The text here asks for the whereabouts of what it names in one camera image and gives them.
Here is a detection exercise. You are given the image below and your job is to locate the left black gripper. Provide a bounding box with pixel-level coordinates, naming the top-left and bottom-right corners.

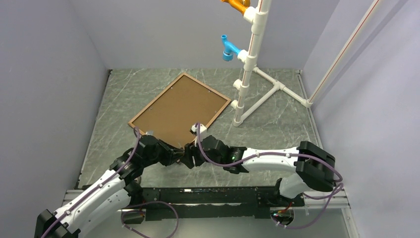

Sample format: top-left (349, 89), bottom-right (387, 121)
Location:
top-left (142, 139), bottom-right (184, 167)

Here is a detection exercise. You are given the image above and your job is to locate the blue picture frame with photo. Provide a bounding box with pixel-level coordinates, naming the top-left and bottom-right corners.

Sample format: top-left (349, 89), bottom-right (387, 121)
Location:
top-left (128, 73), bottom-right (231, 148)

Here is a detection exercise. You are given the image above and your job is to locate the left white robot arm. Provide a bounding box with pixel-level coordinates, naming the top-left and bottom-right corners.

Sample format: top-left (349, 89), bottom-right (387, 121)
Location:
top-left (34, 134), bottom-right (194, 238)

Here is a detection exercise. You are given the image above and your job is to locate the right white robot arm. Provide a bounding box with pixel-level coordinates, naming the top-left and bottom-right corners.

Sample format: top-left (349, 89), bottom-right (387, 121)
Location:
top-left (180, 136), bottom-right (343, 206)

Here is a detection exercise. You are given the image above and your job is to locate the white PVC pipe stand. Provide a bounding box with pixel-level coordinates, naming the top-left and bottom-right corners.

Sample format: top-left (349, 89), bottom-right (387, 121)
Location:
top-left (231, 0), bottom-right (325, 126)

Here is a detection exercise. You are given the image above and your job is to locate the blue pipe fitting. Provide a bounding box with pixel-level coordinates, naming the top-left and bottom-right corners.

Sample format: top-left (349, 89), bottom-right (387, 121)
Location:
top-left (221, 35), bottom-right (241, 61)

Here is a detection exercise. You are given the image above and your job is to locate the white diagonal PVC pole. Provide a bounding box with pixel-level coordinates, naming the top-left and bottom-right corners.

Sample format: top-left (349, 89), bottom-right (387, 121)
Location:
top-left (307, 0), bottom-right (380, 108)

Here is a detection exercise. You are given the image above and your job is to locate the orange pipe fitting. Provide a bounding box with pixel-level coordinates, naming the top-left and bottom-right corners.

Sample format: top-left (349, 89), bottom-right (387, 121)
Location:
top-left (221, 0), bottom-right (251, 15)

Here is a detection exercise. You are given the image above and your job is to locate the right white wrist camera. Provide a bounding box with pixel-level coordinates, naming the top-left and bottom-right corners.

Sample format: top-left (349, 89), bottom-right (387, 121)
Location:
top-left (190, 122), bottom-right (208, 145)

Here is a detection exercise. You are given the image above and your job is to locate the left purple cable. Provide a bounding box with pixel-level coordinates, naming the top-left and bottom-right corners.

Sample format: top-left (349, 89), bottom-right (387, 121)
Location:
top-left (39, 127), bottom-right (179, 238)

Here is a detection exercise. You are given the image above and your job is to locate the purple cable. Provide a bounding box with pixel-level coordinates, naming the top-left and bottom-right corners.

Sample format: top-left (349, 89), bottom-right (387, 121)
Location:
top-left (39, 127), bottom-right (179, 238)
top-left (194, 122), bottom-right (345, 230)

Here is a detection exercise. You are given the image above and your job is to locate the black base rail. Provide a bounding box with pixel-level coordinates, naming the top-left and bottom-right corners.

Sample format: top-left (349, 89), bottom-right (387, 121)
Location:
top-left (126, 186), bottom-right (305, 221)

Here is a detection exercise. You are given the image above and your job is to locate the aluminium extrusion frame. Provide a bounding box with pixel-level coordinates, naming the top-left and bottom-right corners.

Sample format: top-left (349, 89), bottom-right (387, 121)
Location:
top-left (52, 186), bottom-right (360, 238)

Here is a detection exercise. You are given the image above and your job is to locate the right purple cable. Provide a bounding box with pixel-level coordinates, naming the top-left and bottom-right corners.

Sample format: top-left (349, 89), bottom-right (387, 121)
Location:
top-left (194, 122), bottom-right (345, 230)

